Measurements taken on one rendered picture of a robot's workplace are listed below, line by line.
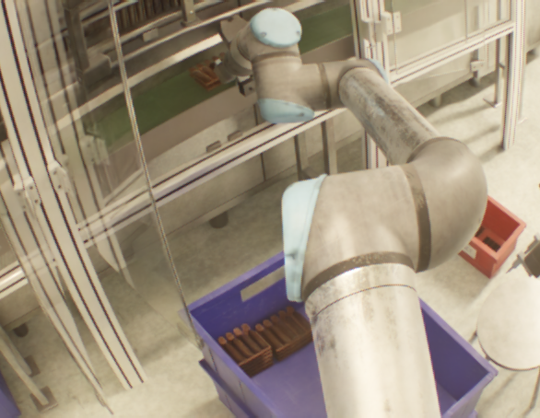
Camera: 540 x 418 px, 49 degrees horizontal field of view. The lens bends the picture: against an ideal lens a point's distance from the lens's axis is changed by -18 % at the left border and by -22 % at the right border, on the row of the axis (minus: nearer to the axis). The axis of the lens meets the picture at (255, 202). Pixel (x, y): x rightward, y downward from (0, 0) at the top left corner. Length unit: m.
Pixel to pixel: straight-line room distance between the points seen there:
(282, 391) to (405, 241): 0.92
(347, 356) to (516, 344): 1.04
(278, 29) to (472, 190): 0.62
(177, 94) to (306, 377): 0.69
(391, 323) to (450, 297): 1.37
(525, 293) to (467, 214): 1.02
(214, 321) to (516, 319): 0.75
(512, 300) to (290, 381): 0.61
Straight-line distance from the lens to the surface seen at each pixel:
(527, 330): 1.64
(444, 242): 0.70
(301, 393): 1.54
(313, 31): 1.72
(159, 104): 1.56
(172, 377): 1.88
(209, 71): 1.57
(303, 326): 1.58
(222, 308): 1.51
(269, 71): 1.22
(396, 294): 0.63
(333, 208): 0.67
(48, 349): 2.05
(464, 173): 0.73
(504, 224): 2.11
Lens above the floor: 1.57
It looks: 44 degrees down
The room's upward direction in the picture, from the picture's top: 9 degrees counter-clockwise
